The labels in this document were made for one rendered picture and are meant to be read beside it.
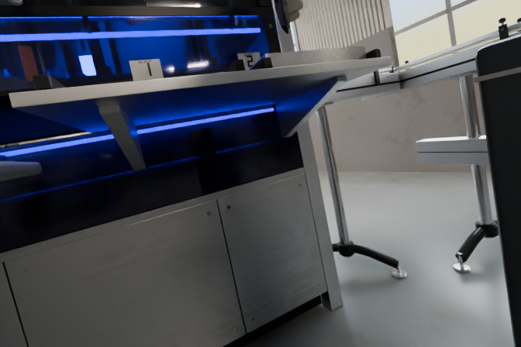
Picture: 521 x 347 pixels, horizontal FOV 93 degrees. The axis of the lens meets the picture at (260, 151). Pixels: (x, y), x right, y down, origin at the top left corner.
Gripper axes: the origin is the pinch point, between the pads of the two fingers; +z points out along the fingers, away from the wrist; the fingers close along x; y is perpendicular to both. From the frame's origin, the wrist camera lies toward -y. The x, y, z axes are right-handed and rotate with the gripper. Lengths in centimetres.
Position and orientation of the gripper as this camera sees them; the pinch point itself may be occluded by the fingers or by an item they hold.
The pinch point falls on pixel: (284, 26)
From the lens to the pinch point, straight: 75.7
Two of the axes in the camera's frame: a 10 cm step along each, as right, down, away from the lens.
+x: -0.3, -0.5, 10.0
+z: 2.1, 9.8, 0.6
